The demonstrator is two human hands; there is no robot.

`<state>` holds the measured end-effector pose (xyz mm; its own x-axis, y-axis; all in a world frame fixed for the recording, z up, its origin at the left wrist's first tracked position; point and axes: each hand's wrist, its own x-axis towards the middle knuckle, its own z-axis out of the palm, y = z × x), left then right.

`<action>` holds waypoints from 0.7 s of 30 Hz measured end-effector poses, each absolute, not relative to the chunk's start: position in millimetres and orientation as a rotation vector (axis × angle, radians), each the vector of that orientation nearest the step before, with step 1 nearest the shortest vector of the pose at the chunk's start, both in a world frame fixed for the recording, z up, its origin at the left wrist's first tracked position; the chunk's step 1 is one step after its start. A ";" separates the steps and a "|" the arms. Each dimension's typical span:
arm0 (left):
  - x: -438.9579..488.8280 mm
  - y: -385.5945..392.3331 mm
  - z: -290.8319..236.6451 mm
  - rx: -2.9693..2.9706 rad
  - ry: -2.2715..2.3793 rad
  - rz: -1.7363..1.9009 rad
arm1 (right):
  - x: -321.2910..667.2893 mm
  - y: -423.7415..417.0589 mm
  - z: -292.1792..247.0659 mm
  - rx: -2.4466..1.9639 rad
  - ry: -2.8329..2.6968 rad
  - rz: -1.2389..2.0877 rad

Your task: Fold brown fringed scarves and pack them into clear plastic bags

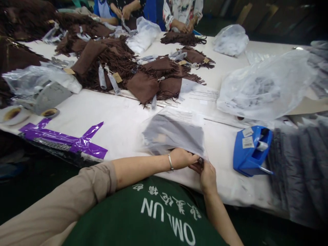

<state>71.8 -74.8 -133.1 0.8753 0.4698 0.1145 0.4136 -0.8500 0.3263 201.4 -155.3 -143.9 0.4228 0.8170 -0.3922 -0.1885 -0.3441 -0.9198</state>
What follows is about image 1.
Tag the small clear tape roll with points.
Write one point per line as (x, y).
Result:
(263, 145)

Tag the pile of brown fringed pouches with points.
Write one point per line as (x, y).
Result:
(107, 59)

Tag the single brown fringed pouch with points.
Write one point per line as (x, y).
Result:
(182, 38)

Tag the clear bag of white filling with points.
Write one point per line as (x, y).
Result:
(232, 41)

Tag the person's right hand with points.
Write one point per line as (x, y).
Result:
(208, 178)

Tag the blue tape dispenser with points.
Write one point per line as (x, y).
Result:
(247, 153)

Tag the grey tape dispenser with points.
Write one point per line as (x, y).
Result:
(50, 94)

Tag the heap of grey packed goods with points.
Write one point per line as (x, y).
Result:
(319, 69)

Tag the clear plastic sleeve bag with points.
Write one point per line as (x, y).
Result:
(189, 120)

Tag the person's left fingers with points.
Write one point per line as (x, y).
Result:
(197, 159)

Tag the person's body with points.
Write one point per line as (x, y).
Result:
(143, 217)

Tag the flat cardboard sheet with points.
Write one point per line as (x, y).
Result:
(311, 109)

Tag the heap of dark brown fabric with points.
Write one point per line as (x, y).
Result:
(20, 25)

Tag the large clear bag of pouches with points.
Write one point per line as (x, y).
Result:
(266, 87)

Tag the purple tape strips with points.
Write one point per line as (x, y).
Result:
(77, 139)

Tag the person's right fingers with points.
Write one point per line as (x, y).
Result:
(198, 168)

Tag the brown-core tape roll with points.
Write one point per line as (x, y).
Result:
(50, 112)

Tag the person's left hand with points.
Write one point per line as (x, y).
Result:
(182, 156)

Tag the white plastic bag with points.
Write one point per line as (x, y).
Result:
(143, 38)

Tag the printed paper sheet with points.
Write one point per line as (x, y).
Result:
(203, 95)

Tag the stack of grey packed sleeves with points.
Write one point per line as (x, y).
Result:
(297, 166)

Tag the blue pen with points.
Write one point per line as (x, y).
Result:
(266, 170)

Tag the crumpled clear plastic bag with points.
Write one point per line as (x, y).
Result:
(30, 77)

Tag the large white tape roll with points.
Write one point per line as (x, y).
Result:
(14, 115)

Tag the dark brown pouch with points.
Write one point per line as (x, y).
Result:
(171, 132)

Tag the cardboard boxes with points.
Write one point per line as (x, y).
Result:
(256, 15)

